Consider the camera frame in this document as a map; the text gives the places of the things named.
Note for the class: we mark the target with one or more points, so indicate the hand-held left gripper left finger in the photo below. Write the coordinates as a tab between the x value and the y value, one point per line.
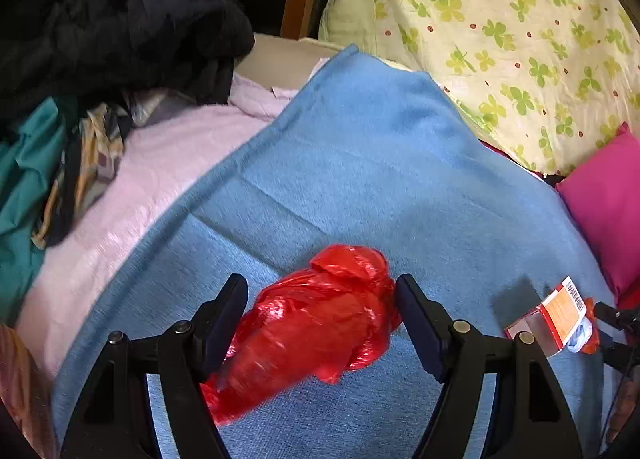
225	324

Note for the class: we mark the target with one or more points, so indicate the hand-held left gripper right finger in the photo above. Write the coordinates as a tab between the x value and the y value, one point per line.
420	329

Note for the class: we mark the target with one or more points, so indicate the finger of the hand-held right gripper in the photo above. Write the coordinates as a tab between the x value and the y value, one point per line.
612	315

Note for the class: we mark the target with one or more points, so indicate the white medicine box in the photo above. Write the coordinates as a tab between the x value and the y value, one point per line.
550	319

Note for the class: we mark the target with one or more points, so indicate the red plastic bag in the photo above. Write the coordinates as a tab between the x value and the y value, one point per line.
310	324

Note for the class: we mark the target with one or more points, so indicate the orange packet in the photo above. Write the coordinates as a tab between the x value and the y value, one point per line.
591	334

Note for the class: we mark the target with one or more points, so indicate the pink pillow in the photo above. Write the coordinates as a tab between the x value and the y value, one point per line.
605	209

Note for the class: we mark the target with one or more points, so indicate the blue blanket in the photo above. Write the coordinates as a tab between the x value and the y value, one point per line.
375	179

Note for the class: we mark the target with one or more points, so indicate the pink bed sheet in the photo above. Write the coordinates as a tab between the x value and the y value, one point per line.
150	174

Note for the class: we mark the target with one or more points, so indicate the patterned yellow grey cloth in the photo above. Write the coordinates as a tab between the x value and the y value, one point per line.
87	164

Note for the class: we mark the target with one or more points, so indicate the pink orange cloth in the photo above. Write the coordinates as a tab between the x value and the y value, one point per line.
20	384

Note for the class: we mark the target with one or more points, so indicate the green cloth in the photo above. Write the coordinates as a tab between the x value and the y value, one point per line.
25	179

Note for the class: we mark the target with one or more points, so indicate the beige cushion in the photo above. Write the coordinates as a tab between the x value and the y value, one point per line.
280	61

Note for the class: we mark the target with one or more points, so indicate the clover print quilt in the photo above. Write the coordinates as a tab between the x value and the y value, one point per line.
500	39

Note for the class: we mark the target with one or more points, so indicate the black jacket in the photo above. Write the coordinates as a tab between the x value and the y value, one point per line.
125	19

